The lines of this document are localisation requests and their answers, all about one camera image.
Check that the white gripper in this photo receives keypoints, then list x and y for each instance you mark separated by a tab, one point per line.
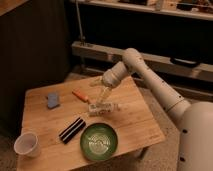
111	78

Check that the orange pepper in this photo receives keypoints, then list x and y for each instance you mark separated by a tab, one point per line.
81	96

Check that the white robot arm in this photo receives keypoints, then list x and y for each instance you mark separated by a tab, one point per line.
194	121

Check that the black striped rectangular box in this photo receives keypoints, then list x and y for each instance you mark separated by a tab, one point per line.
67	134

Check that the blue sponge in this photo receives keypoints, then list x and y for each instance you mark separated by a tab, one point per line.
52	100

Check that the metal vertical pole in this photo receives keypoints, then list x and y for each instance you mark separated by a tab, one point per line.
82	38

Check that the green bowl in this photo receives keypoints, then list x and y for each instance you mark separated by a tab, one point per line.
98	142

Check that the metal shelf rail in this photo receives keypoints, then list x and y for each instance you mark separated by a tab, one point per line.
158	63

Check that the black handle on shelf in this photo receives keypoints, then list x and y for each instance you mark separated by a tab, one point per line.
189	64

